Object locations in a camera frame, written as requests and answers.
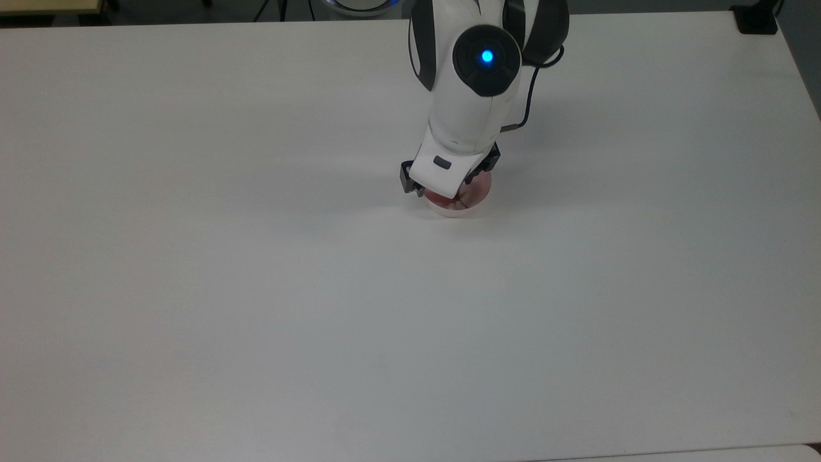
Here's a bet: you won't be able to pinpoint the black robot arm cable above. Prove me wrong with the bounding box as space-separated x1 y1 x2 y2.
499 44 566 133

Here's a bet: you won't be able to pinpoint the pink plastic bowl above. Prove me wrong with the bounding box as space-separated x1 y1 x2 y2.
420 172 495 219

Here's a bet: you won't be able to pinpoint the black tripod legs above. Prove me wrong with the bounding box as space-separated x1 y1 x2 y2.
252 0 291 23

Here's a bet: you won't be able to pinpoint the wooden table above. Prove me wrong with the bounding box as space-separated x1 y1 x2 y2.
0 0 105 17

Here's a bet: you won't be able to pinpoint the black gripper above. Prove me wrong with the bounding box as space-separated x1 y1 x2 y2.
400 142 501 198

